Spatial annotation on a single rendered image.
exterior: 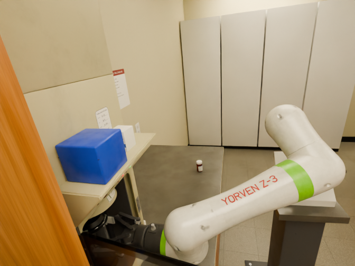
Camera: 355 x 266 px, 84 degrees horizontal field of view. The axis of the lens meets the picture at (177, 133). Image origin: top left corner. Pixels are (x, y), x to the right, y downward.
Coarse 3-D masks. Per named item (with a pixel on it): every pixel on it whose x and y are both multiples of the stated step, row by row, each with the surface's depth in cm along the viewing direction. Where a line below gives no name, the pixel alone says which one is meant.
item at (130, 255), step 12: (96, 240) 44; (108, 240) 43; (96, 252) 46; (108, 252) 44; (120, 252) 42; (132, 252) 40; (144, 252) 40; (96, 264) 48; (108, 264) 46; (120, 264) 44; (132, 264) 42; (144, 264) 40; (156, 264) 39; (168, 264) 38; (180, 264) 37
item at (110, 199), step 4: (112, 192) 66; (116, 192) 69; (108, 196) 64; (112, 196) 65; (104, 200) 62; (108, 200) 64; (112, 200) 65; (104, 204) 62; (108, 204) 63; (100, 208) 61; (104, 208) 62; (96, 212) 60; (100, 212) 61; (92, 216) 60
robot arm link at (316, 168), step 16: (320, 144) 56; (288, 160) 57; (304, 160) 54; (320, 160) 53; (336, 160) 53; (304, 176) 52; (320, 176) 52; (336, 176) 52; (304, 192) 52; (320, 192) 53
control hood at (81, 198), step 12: (144, 144) 59; (132, 156) 52; (120, 168) 47; (72, 192) 40; (84, 192) 40; (96, 192) 40; (72, 204) 41; (84, 204) 40; (96, 204) 40; (72, 216) 43; (84, 216) 42
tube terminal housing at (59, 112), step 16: (96, 80) 54; (112, 80) 62; (32, 96) 37; (48, 96) 40; (64, 96) 44; (80, 96) 49; (96, 96) 54; (112, 96) 62; (32, 112) 37; (48, 112) 40; (64, 112) 44; (80, 112) 49; (112, 112) 62; (48, 128) 40; (64, 128) 44; (80, 128) 49; (96, 128) 55; (48, 144) 40; (64, 176) 44; (128, 176) 77; (128, 192) 78; (96, 208) 55; (80, 224) 49
